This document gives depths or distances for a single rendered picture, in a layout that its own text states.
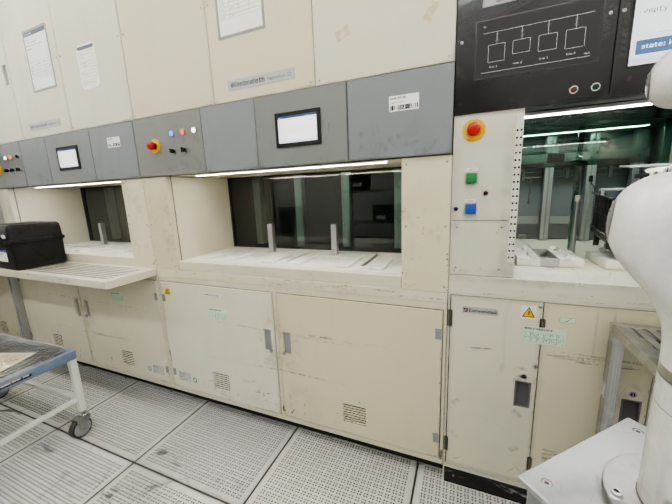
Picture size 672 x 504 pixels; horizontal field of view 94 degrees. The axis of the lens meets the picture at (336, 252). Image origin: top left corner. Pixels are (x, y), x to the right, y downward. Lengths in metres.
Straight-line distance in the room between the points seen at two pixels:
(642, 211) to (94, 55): 2.19
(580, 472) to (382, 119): 1.02
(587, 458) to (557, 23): 1.05
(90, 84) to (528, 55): 1.99
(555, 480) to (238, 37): 1.59
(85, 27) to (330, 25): 1.35
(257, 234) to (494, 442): 1.57
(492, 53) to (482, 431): 1.29
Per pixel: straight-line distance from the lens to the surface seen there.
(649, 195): 0.48
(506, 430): 1.45
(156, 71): 1.86
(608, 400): 1.34
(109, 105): 2.11
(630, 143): 1.75
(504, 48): 1.21
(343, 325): 1.35
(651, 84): 0.83
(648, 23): 1.27
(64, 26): 2.43
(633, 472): 0.68
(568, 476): 0.65
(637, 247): 0.47
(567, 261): 1.41
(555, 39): 1.22
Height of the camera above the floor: 1.18
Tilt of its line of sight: 11 degrees down
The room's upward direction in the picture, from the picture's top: 2 degrees counter-clockwise
